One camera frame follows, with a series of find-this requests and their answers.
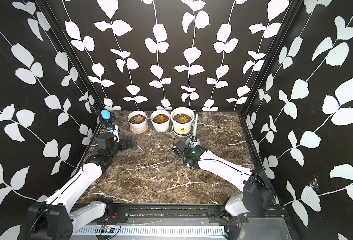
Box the peach saucer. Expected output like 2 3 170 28
130 125 148 135

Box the black microphone tripod stand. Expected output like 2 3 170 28
98 112 116 129

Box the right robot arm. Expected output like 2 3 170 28
171 141 276 223

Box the white ribbed round pot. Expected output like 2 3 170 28
127 111 148 134

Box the pink-green succulent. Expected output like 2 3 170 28
130 115 146 124

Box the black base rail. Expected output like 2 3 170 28
106 203 289 225

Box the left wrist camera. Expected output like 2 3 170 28
107 124 119 142

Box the small circuit board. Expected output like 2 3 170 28
95 226 115 236

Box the white saucer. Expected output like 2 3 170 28
171 127 193 136

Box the white perforated strip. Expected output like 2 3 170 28
72 225 226 238

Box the blue microphone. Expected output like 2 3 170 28
101 110 111 121

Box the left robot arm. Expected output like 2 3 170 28
23 133 132 240

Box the mint green watering can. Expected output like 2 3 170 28
185 114 200 149

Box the blue-grey saucer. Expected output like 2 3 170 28
153 127 171 135

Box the cream faceted pot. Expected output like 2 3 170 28
150 110 170 134

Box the yellow-green succulent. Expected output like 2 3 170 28
177 116 190 124

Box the large white labelled pot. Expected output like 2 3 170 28
170 107 194 135

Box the red-orange succulent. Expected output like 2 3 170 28
152 114 169 124

